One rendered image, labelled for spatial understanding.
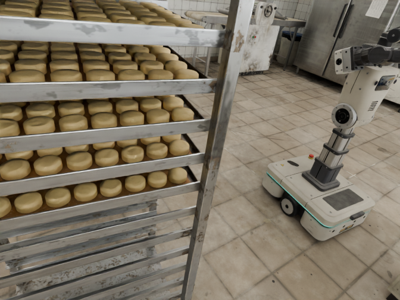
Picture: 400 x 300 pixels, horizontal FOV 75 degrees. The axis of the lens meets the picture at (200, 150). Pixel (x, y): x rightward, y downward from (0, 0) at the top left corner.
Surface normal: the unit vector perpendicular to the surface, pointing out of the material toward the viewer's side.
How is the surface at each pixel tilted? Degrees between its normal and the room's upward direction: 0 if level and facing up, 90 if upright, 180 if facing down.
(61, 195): 0
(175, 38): 90
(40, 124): 0
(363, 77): 90
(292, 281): 0
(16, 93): 90
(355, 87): 90
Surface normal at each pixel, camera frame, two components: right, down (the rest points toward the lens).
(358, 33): -0.83, 0.22
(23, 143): 0.40, 0.55
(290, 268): 0.13, -0.83
